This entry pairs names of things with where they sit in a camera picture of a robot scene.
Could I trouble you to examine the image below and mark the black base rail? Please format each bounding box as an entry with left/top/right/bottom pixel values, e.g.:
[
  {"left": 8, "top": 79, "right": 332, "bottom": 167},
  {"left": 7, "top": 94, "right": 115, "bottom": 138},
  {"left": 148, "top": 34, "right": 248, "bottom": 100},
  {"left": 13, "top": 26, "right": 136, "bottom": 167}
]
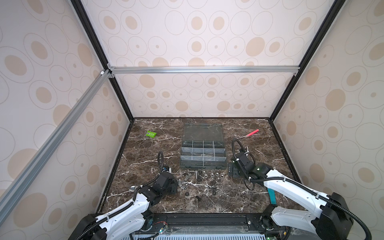
[{"left": 86, "top": 212, "right": 289, "bottom": 238}]

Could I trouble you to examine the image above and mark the silver aluminium frame bar back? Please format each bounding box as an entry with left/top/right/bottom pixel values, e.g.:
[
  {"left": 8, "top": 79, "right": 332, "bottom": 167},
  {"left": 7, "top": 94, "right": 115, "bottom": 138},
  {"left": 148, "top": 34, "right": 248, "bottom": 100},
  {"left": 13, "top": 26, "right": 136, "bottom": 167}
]
[{"left": 111, "top": 66, "right": 300, "bottom": 74}]

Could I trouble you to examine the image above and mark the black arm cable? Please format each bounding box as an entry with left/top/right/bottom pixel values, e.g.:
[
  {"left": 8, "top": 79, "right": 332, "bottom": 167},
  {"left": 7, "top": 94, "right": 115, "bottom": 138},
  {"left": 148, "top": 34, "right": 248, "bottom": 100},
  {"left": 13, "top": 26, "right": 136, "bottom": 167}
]
[
  {"left": 74, "top": 151, "right": 165, "bottom": 240},
  {"left": 231, "top": 137, "right": 373, "bottom": 240}
]

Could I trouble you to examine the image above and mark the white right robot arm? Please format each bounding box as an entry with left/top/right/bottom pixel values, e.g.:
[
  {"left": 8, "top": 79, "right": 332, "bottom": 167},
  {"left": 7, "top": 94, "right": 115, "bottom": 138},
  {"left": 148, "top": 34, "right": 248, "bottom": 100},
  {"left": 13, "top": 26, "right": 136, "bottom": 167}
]
[{"left": 231, "top": 150, "right": 354, "bottom": 240}]

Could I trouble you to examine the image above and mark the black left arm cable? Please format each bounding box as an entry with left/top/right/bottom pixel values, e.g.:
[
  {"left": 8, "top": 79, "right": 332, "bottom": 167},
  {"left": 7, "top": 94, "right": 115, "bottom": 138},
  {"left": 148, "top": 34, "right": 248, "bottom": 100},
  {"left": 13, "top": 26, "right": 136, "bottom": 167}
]
[{"left": 74, "top": 151, "right": 165, "bottom": 240}]

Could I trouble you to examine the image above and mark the silver aluminium frame bar left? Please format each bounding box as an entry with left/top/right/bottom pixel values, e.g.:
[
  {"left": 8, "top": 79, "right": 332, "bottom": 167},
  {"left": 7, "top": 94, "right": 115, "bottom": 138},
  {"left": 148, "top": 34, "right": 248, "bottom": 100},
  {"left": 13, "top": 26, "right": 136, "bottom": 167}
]
[{"left": 1, "top": 69, "right": 112, "bottom": 225}]

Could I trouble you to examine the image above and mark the green snack packet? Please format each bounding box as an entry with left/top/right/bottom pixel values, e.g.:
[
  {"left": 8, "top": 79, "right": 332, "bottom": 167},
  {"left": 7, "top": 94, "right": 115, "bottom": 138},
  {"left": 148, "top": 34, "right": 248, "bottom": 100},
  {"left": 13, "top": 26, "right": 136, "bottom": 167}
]
[{"left": 146, "top": 131, "right": 157, "bottom": 138}]

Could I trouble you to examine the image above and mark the clear plastic organizer box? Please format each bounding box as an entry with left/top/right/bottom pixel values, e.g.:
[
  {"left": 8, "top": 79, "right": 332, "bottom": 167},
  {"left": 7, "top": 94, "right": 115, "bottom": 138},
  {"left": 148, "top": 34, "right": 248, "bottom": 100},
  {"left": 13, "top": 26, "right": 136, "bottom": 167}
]
[{"left": 180, "top": 124, "right": 227, "bottom": 170}]

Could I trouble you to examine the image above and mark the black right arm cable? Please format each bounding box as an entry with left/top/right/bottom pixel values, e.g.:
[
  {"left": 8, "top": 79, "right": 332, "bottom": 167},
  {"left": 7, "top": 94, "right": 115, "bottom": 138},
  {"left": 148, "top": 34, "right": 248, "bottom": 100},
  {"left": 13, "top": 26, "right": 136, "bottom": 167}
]
[{"left": 231, "top": 137, "right": 373, "bottom": 240}]

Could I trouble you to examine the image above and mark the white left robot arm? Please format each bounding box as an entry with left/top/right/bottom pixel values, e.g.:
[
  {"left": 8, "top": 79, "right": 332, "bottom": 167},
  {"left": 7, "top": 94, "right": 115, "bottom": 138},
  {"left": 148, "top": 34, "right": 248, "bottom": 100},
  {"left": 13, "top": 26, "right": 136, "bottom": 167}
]
[{"left": 69, "top": 171, "right": 178, "bottom": 240}]

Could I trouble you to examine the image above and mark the silver aluminium frame bar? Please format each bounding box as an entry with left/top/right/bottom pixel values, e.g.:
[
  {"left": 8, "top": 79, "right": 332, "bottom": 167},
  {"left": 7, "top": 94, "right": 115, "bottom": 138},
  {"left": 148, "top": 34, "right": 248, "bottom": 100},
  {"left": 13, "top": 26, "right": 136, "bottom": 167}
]
[
  {"left": 1, "top": 69, "right": 112, "bottom": 225},
  {"left": 111, "top": 66, "right": 300, "bottom": 74}
]

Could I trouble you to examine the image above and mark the teal tool handle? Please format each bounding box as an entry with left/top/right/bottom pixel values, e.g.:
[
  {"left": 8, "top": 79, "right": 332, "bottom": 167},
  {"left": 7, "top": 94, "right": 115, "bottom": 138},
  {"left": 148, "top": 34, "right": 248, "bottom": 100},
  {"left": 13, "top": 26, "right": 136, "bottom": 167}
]
[{"left": 268, "top": 188, "right": 277, "bottom": 205}]

